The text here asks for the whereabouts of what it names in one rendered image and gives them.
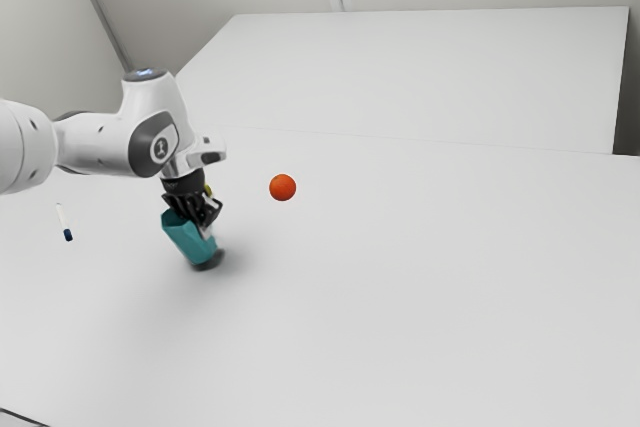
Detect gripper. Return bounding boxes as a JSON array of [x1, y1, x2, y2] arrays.
[[159, 170, 224, 242]]

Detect teal faceted mug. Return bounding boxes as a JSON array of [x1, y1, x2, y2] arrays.
[[159, 209, 225, 272]]

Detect white marker with blue cap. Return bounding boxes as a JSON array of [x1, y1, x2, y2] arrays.
[[55, 202, 75, 243]]

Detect orange ball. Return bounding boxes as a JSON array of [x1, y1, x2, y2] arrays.
[[268, 173, 297, 202]]

